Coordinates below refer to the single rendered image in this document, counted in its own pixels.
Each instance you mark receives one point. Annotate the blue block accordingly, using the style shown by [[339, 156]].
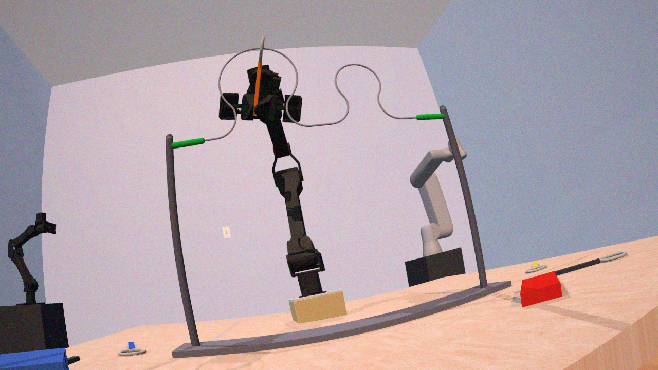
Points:
[[49, 359]]

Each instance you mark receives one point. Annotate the red block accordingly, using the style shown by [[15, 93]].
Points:
[[540, 288]]

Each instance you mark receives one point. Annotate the orange handle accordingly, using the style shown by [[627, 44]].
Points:
[[258, 75]]

